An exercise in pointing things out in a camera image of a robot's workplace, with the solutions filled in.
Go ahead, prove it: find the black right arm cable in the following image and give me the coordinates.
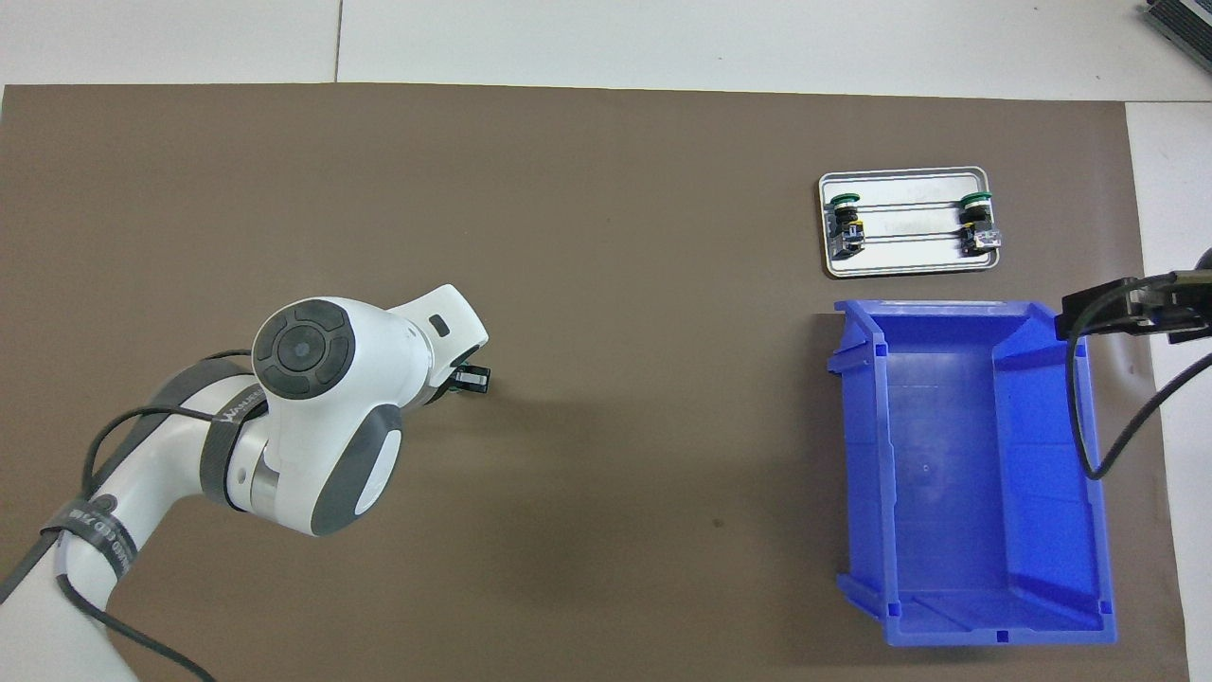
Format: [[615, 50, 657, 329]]
[[1065, 270, 1212, 482]]

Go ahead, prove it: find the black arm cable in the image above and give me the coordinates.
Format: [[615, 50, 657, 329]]
[[1065, 270, 1212, 482], [0, 350, 257, 682]]

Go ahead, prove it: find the green push button switch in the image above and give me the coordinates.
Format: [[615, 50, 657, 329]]
[[956, 189, 1003, 257], [826, 191, 867, 259]]

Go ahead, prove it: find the grey metal tray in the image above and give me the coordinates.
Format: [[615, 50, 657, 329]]
[[818, 167, 1003, 279]]

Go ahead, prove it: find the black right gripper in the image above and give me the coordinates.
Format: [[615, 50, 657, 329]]
[[1056, 244, 1212, 344]]

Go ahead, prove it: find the brown table mat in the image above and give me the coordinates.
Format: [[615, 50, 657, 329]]
[[0, 83, 1192, 682]]

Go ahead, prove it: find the grey ribbed device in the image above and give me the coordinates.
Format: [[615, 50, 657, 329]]
[[1141, 0, 1212, 75]]

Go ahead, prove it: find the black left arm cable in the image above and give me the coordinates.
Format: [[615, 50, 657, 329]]
[[0, 350, 257, 682]]

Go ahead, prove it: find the blue plastic storage bin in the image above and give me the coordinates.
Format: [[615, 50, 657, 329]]
[[826, 299, 1118, 648]]

